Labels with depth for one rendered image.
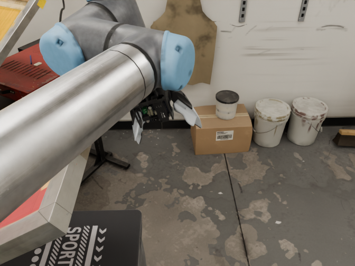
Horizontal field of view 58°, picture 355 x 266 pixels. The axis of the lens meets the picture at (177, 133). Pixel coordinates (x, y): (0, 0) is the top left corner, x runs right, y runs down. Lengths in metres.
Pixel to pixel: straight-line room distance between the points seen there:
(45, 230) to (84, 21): 0.31
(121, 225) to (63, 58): 0.87
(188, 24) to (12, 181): 2.47
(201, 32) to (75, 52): 2.29
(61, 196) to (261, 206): 2.16
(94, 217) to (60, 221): 0.76
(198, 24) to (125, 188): 1.44
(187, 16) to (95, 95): 2.36
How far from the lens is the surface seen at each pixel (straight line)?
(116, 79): 0.35
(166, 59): 0.41
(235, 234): 2.41
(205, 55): 2.81
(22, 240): 0.58
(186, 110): 0.69
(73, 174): 0.60
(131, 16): 0.57
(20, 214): 0.70
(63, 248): 1.25
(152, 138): 3.13
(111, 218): 1.28
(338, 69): 3.28
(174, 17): 2.67
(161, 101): 0.61
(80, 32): 0.49
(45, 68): 2.04
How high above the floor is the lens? 1.95
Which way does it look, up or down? 38 degrees down
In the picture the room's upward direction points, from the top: straight up
